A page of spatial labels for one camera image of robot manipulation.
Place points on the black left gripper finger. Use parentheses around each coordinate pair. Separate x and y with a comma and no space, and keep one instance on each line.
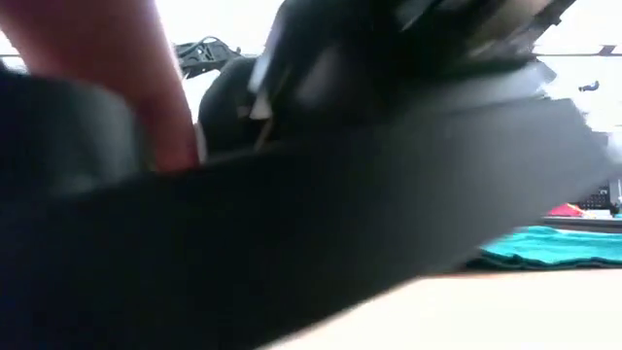
(58,136)

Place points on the orange toy carrot green top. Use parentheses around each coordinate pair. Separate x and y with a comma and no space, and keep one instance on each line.
(121,58)

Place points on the dark teal cloth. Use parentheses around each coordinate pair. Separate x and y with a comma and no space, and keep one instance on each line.
(559,248)

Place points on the black ceiling fixture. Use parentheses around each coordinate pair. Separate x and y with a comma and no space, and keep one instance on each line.
(589,87)

